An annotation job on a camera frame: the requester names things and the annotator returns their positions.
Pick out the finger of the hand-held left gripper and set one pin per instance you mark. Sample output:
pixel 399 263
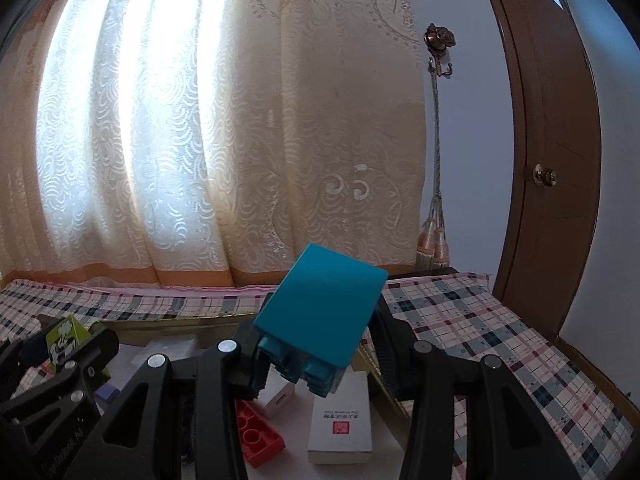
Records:
pixel 97 355
pixel 25 355

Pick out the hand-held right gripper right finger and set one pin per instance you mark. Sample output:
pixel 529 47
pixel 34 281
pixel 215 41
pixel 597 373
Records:
pixel 387 355

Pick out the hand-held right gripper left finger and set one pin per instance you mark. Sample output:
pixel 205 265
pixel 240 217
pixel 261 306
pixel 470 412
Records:
pixel 250 377

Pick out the green printed box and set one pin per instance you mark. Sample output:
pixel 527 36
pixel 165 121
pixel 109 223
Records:
pixel 65 340

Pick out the red building brick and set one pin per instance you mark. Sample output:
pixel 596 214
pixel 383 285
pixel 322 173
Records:
pixel 260 435

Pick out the shallow cardboard box tray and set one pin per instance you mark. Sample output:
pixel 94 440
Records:
pixel 295 435

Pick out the teal building brick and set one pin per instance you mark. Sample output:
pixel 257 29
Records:
pixel 325 300

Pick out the small white charger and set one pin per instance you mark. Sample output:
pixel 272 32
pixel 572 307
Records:
pixel 277 399

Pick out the small purple item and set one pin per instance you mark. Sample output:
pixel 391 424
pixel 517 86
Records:
pixel 107 393

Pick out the white box with red stamp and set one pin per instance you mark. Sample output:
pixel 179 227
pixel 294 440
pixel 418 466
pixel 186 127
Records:
pixel 342 420

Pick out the plaid bed sheet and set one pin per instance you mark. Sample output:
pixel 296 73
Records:
pixel 475 320

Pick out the brass door knob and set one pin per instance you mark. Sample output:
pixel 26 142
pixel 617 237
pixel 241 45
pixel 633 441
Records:
pixel 545 175

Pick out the cream lace curtain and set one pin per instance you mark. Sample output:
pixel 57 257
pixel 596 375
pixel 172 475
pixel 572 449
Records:
pixel 225 125

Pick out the brown wooden door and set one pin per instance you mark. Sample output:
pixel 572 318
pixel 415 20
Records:
pixel 550 110

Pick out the bronze flower curtain hook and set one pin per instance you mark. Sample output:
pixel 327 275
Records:
pixel 440 42

